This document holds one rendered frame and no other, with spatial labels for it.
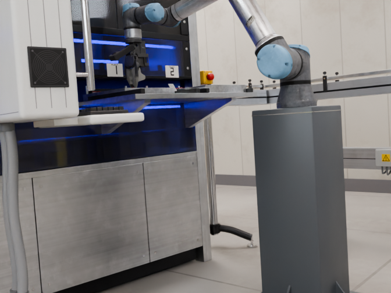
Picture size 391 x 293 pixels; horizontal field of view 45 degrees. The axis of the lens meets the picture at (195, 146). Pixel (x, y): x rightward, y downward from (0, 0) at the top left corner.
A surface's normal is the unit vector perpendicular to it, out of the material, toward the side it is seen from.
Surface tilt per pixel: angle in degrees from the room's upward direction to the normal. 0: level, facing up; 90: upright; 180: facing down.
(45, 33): 90
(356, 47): 90
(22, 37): 90
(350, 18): 90
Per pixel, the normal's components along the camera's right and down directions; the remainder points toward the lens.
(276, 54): -0.50, 0.19
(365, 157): -0.74, 0.08
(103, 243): 0.67, 0.00
